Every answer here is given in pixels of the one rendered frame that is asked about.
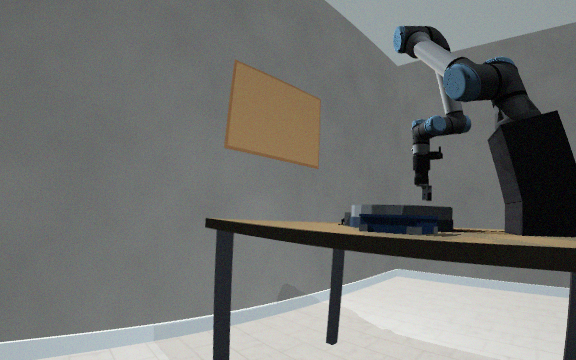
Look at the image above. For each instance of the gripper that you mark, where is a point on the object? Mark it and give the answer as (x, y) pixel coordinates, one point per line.
(421, 165)

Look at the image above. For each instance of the blue open-top crate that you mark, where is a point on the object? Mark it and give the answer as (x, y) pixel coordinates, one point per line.
(399, 224)

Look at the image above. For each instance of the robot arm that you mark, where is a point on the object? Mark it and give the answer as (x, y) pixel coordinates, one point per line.
(496, 79)

